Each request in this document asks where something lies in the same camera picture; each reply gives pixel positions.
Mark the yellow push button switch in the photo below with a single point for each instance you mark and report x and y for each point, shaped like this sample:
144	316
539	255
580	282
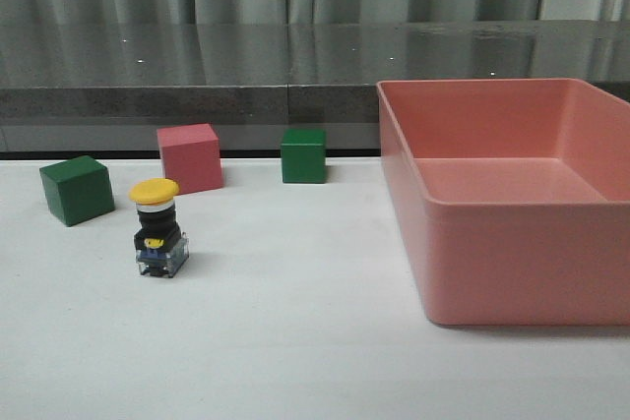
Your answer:
161	247

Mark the green cube centre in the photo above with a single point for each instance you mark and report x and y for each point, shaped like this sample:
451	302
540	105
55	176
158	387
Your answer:
303	154

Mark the green cube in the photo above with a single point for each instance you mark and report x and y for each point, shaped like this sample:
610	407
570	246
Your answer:
77	189
303	154

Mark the pink cube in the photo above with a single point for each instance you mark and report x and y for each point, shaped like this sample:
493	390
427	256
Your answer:
190	155

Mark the pink plastic bin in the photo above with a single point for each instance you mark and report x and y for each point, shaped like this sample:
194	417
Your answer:
512	197

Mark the green cube left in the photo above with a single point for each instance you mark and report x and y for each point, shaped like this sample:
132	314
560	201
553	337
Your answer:
77	189

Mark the grey stone ledge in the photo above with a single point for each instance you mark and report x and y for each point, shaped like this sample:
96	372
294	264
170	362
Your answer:
105	90

